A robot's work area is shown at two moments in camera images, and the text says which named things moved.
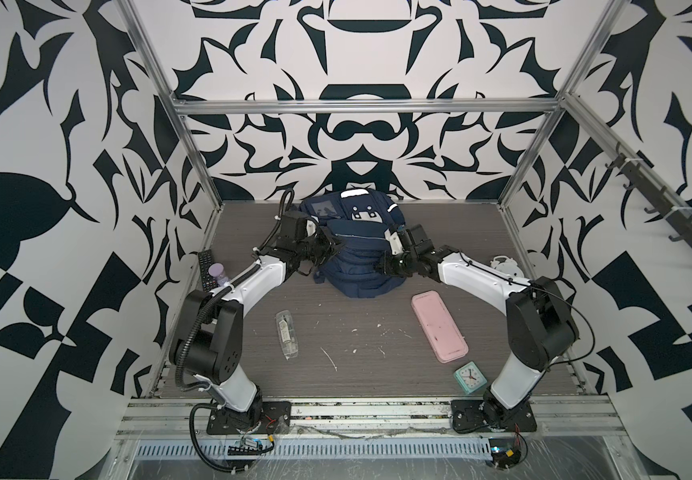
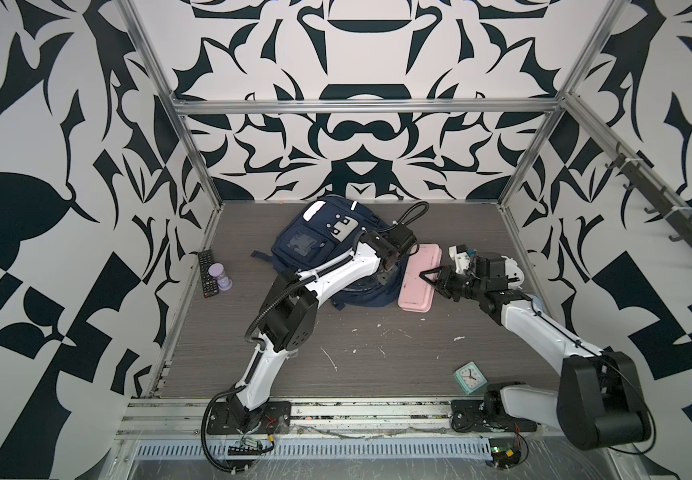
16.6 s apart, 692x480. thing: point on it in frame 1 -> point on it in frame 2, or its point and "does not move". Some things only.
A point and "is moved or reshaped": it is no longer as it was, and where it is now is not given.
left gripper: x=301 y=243 -> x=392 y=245
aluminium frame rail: x=560 y=418 does not move
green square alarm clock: x=470 y=377 does not move
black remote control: x=209 y=283 does not move
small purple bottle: x=216 y=270 does not move
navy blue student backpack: x=359 y=217 is moved or reshaped
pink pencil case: x=441 y=332 is moved or reshaped
